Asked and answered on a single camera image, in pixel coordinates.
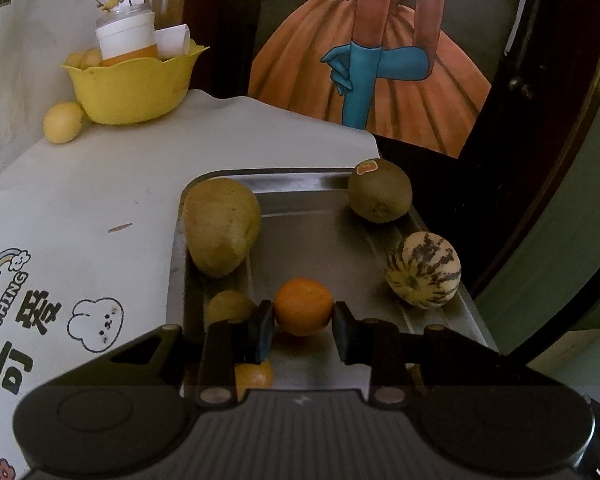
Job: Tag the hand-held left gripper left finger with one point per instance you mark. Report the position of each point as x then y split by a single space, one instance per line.
262 332

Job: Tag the wall poster orange dress figure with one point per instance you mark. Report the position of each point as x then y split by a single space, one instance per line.
380 60

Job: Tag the metal tray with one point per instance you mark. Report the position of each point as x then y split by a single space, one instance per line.
305 240

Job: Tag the glass jar with white label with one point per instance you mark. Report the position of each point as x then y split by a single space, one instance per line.
125 35

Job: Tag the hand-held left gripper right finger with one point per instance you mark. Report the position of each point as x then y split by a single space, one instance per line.
344 332

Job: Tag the small orange mandarin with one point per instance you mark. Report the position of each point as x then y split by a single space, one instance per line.
256 377

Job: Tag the yellow plastic bowl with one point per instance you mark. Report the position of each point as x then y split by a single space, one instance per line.
130 90

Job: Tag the white paper box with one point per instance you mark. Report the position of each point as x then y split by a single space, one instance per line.
172 42

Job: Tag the olive green round fruit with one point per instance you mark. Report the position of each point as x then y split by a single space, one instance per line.
230 306

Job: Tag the cream striped small melon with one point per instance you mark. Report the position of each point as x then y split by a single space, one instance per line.
422 270

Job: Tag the brown kiwi with sticker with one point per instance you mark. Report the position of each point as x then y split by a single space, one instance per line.
380 191

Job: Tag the pale yellow fruit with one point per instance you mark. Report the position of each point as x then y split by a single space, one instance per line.
91 57

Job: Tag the white printed table mat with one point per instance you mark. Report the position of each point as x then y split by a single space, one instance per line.
105 185

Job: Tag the yellow lemon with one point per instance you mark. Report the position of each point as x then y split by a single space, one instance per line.
64 122

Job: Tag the large yellow-green fruit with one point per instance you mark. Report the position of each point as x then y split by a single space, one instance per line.
222 225

